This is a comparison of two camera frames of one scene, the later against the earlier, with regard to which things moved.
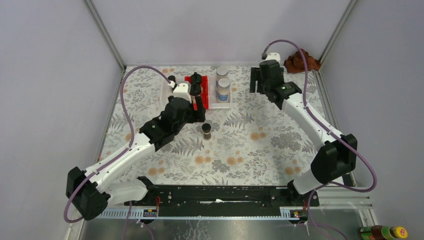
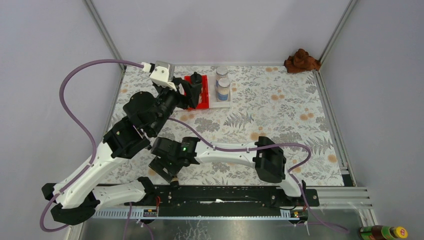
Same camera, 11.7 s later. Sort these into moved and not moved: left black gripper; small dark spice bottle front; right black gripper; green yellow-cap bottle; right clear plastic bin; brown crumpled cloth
Moved: right black gripper; small dark spice bottle front; left black gripper
Not moved: brown crumpled cloth; green yellow-cap bottle; right clear plastic bin
